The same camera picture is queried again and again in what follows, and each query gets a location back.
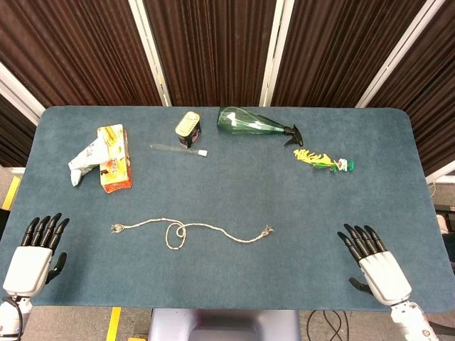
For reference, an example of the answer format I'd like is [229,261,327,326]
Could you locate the black equipment box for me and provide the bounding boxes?
[434,204,455,264]

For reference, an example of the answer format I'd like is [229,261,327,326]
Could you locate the left black-fingered white robot hand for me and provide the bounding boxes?
[2,212,70,297]

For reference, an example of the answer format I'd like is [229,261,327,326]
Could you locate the yellow green feather shuttlecock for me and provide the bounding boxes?
[293,148,357,175]

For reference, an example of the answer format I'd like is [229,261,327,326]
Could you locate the white partition post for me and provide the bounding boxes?
[424,159,455,184]
[0,62,46,126]
[355,0,447,109]
[259,0,295,107]
[127,0,173,107]

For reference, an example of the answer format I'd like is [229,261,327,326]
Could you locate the clear test tube white cap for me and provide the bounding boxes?
[149,143,209,158]

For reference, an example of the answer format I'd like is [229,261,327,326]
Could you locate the yellow and black tin can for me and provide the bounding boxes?
[174,110,203,149]

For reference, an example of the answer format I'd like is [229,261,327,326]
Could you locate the green plastic spray bottle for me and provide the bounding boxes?
[216,106,305,148]

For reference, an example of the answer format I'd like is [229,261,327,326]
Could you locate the black floor cables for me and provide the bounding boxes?
[306,309,351,341]

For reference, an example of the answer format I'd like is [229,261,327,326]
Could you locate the blue felt table mat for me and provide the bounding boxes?
[0,105,455,314]

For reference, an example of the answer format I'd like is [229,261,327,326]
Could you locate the right black-fingered white robot hand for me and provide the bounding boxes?
[337,223,414,307]

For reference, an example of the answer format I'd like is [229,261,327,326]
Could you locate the yellow floor tape strip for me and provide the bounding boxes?
[105,307,122,341]
[1,175,21,211]

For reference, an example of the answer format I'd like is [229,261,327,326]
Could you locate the orange cardboard box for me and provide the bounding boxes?
[97,123,136,195]

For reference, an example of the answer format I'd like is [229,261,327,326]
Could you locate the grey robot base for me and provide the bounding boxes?
[147,308,302,341]

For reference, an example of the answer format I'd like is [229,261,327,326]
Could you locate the beige twisted rope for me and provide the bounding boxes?
[109,217,276,252]

